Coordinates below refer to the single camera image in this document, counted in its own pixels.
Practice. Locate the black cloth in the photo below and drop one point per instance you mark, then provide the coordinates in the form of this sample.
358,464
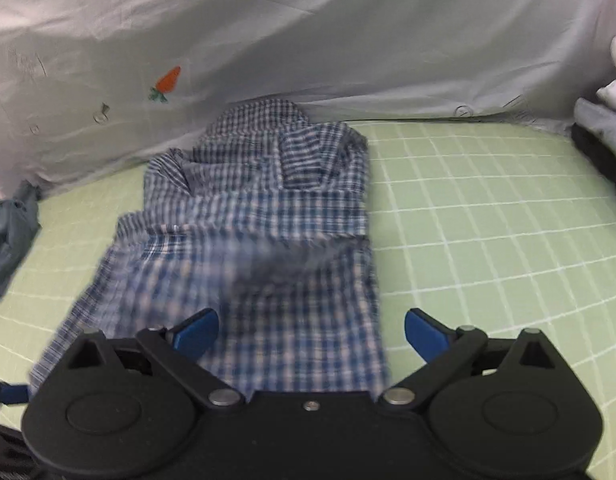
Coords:
600,160

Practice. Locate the green checked bed sheet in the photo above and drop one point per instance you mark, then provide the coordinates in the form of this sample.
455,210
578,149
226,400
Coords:
487,235

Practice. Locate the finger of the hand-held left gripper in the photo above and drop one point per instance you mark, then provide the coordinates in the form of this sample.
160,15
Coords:
13,394

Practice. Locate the blue denim jeans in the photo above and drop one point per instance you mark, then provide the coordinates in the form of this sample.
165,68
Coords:
8,240

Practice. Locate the blue plaid shirt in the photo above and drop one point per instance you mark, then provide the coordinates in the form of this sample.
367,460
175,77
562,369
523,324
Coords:
263,210

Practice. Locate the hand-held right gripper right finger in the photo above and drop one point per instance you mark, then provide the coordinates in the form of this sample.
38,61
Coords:
427,334

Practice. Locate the grey carrot print quilt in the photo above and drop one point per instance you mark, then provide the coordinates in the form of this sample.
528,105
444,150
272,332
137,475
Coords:
338,50

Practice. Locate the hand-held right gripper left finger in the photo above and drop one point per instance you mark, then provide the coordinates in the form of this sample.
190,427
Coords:
195,334

